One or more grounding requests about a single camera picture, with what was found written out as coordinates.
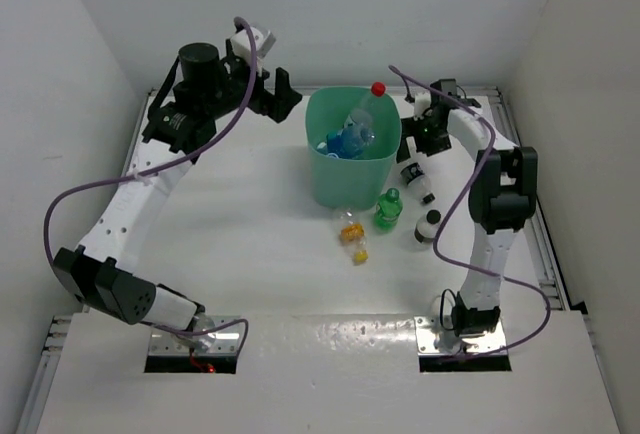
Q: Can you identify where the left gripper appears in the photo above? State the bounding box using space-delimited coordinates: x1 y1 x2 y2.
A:
201 38 299 122

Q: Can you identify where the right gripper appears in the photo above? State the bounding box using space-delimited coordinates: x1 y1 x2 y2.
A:
394 114 452 163

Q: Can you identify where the black label clear bottle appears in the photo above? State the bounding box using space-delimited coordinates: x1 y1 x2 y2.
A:
398 158 435 205

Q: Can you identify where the red cap red label bottle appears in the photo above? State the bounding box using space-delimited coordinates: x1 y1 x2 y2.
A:
344 81 386 127

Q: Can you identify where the yellow cap orange label bottle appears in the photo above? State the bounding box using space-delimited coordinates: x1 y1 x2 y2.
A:
333 207 369 265

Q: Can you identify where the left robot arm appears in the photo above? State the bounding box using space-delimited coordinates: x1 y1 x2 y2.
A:
48 34 302 337

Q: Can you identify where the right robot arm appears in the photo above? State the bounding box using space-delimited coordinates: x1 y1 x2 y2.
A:
396 79 538 337

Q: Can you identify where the green plastic bin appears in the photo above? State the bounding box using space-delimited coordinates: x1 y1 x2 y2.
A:
305 86 402 210

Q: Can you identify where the green plastic bottle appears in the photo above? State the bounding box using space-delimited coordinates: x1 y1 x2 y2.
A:
374 188 403 231

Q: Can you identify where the black cap small bottle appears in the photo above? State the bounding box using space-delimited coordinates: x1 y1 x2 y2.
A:
414 209 442 249

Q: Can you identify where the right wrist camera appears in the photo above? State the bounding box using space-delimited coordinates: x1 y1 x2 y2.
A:
405 91 432 120

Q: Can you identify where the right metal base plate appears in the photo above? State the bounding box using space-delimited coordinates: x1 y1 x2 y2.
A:
414 316 507 358

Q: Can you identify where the metal base plate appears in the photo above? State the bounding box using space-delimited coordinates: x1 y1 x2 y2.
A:
414 316 507 358
148 314 245 358

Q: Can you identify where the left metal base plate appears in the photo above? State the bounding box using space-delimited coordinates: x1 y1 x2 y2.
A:
148 314 245 358

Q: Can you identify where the red wire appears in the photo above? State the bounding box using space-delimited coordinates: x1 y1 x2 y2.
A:
188 351 217 374

